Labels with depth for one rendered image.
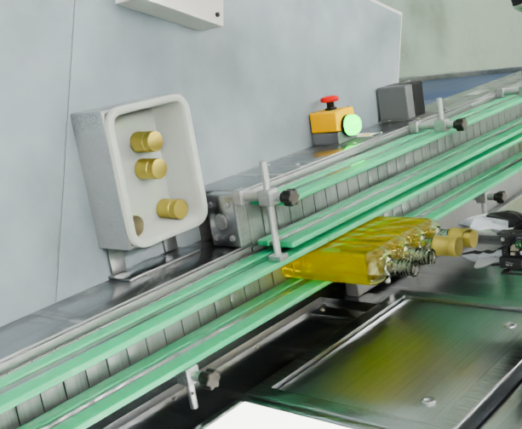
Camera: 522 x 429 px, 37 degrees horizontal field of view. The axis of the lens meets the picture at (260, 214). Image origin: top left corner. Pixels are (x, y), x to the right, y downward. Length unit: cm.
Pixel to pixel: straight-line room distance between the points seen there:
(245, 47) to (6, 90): 54
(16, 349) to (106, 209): 28
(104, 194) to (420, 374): 56
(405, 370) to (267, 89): 65
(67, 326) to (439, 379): 55
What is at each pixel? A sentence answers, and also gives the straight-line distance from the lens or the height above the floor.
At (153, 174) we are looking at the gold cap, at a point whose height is 81.
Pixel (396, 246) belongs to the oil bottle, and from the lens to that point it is 135.
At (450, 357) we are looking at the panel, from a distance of 128.
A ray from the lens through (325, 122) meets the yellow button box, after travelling 167.
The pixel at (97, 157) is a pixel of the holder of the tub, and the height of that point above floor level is 80.
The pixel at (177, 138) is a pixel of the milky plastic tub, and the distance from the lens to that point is 133.
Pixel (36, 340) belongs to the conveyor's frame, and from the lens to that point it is 112.
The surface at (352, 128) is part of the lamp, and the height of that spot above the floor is 85.
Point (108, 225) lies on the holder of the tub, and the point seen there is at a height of 79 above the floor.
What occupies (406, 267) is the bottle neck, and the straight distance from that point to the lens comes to 129.
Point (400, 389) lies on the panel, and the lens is 120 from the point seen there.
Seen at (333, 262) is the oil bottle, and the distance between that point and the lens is 135.
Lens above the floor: 179
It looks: 41 degrees down
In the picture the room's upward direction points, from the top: 92 degrees clockwise
